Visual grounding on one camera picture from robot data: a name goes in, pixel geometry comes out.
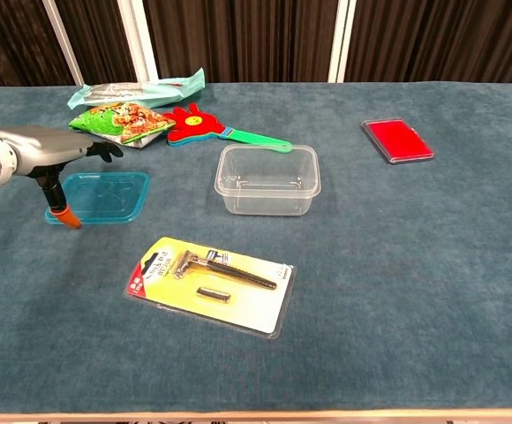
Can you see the light teal cutlery package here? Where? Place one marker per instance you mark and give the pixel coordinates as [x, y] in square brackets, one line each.
[141, 93]

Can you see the teal plastic lid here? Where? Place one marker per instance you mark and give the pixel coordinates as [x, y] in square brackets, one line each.
[106, 194]

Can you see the red hand clapper toy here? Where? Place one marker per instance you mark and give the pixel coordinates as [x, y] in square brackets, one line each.
[192, 126]

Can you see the yellow razor blister pack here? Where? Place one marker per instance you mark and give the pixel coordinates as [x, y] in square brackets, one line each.
[220, 305]

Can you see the red ink pad case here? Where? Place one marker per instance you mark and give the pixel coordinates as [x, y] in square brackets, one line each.
[397, 140]

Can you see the teal table cloth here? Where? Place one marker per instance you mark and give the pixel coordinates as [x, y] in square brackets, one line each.
[393, 265]

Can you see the clear plastic container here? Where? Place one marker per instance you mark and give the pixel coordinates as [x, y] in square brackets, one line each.
[267, 181]

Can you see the thin grey frame post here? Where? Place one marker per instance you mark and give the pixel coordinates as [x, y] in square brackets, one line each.
[64, 44]

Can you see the dark pleated curtain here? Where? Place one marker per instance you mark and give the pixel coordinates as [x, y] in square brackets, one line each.
[247, 40]

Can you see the white frame post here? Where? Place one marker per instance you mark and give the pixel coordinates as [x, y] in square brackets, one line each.
[139, 40]
[342, 40]

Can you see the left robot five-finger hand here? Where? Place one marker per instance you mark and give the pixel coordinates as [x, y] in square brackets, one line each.
[53, 148]

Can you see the green snack bag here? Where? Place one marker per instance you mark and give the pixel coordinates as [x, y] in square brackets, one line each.
[119, 121]

